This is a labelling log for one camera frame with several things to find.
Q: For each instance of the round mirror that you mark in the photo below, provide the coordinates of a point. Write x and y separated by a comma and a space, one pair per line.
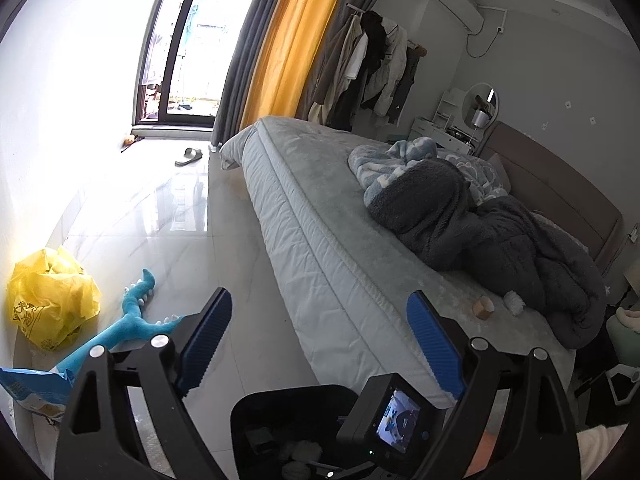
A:
477, 97

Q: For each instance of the wall socket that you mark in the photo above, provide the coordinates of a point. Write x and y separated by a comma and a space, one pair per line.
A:
633, 235

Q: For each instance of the grey slipper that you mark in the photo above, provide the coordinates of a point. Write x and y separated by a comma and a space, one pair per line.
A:
189, 156

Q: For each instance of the white crumpled sock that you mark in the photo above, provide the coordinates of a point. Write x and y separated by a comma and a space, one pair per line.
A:
514, 303

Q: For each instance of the brown bed headboard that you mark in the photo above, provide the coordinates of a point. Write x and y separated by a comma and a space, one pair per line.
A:
560, 185

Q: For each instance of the yellow curtain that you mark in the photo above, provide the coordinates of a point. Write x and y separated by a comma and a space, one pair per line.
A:
295, 40

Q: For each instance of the black hanging garment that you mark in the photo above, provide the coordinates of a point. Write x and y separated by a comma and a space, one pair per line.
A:
372, 30

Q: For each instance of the blue pet food bag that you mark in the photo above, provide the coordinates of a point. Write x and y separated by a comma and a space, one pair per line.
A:
35, 390

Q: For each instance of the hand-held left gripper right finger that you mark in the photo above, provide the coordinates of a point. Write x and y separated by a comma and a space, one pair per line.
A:
435, 345

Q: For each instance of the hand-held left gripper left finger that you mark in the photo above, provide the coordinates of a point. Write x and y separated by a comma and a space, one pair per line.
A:
205, 345

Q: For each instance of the white air conditioner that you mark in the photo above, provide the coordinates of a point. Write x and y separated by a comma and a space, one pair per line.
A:
452, 2

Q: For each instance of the white dressing table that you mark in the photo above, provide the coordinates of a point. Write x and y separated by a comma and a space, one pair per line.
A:
430, 127

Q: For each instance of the pale green cushion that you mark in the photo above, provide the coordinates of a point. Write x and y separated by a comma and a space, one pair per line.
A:
622, 327

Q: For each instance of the white hanging jacket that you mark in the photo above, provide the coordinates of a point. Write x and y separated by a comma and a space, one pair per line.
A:
390, 77

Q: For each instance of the dark grey fleece blanket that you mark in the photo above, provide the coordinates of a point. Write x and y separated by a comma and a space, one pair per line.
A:
500, 250

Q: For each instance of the small cardboard roll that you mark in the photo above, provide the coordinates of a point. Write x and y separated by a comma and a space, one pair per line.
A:
483, 308

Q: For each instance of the wall clothes rail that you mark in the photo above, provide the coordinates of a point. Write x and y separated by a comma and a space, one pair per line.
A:
419, 50

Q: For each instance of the glass balcony door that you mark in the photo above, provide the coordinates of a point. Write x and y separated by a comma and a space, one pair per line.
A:
156, 90

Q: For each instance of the beige hanging coat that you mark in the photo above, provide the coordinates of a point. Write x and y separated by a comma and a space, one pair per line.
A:
330, 65

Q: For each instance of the white frame stand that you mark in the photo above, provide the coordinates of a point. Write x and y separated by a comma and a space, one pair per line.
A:
612, 382

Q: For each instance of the white tissue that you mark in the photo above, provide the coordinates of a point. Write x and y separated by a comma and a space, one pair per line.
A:
301, 451

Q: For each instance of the blue plush toy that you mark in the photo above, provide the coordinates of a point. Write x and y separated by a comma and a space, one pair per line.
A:
130, 320

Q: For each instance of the yellow plastic bag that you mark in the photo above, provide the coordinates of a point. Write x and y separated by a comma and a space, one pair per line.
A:
45, 295

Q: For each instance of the small orange toy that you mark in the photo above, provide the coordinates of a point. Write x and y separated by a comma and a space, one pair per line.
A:
129, 139

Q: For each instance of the black trash bin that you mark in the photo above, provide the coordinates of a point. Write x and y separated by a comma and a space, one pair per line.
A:
260, 410

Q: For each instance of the grey bed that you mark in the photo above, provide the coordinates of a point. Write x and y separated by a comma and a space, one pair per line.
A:
310, 200

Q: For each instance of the light blue patterned blanket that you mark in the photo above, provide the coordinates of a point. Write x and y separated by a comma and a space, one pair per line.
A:
380, 165

